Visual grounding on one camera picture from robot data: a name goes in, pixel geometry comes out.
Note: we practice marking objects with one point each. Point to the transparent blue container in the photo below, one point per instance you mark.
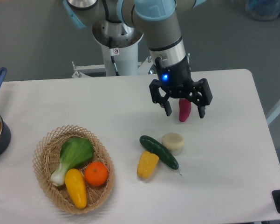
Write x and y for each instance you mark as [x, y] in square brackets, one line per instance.
[263, 10]

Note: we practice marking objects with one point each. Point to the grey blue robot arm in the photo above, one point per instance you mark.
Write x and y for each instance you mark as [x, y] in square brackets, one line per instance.
[157, 20]

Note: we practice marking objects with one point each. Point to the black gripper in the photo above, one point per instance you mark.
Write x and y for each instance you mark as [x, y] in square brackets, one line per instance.
[176, 82]

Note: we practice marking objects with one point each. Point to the woven wicker basket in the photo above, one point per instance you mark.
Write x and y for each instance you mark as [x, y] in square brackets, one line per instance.
[46, 161]

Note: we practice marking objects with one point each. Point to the orange tangerine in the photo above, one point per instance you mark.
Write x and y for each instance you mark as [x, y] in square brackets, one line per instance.
[96, 174]

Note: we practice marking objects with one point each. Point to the white frame at right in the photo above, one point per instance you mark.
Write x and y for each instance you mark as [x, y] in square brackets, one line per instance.
[273, 113]

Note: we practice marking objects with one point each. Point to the green bok choy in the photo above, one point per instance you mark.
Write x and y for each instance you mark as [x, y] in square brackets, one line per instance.
[74, 152]

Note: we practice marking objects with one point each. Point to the dark green cucumber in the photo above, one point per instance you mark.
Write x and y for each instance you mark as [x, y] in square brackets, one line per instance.
[155, 147]

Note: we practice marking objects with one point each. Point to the magenta sweet potato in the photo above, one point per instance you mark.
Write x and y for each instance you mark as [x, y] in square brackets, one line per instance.
[184, 109]

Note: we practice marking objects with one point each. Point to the yellow bell pepper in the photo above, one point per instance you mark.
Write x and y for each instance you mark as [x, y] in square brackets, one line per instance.
[146, 165]

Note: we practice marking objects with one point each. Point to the cream round cake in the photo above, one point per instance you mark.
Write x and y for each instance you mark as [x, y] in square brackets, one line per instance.
[174, 142]

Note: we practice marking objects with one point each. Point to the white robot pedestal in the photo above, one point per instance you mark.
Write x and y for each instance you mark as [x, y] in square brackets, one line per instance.
[119, 45]

